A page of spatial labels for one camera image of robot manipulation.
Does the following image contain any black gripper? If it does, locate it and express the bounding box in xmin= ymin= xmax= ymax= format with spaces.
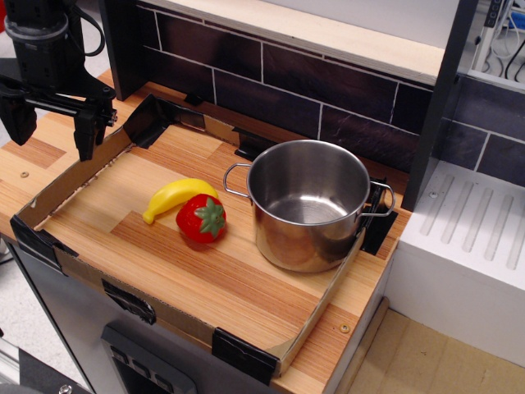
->
xmin=1 ymin=65 xmax=117 ymax=162

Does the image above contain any stainless steel pot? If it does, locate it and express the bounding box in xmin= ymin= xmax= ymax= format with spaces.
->
xmin=242 ymin=140 xmax=394 ymax=273

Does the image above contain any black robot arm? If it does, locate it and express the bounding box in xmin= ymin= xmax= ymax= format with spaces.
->
xmin=1 ymin=1 xmax=117 ymax=161

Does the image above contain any cardboard fence with black tape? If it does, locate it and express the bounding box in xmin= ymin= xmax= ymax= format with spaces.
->
xmin=1 ymin=93 xmax=408 ymax=393

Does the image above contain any yellow toy banana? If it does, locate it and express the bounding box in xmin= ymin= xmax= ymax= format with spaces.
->
xmin=142 ymin=178 xmax=218 ymax=224

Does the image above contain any red toy strawberry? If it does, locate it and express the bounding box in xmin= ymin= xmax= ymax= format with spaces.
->
xmin=176 ymin=194 xmax=226 ymax=243

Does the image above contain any grey oven control panel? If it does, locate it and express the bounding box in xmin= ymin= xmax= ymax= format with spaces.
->
xmin=101 ymin=325 xmax=198 ymax=394

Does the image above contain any wooden shelf board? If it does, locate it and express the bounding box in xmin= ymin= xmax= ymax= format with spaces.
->
xmin=150 ymin=1 xmax=445 ymax=85

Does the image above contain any white sink drainboard unit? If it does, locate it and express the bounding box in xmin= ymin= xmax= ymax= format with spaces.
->
xmin=385 ymin=162 xmax=524 ymax=365

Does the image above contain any dark grey vertical post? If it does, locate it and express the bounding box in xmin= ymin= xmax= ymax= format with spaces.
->
xmin=401 ymin=0 xmax=482 ymax=211

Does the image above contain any white power strip with cables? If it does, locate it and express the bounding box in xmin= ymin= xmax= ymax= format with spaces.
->
xmin=468 ymin=1 xmax=524 ymax=90

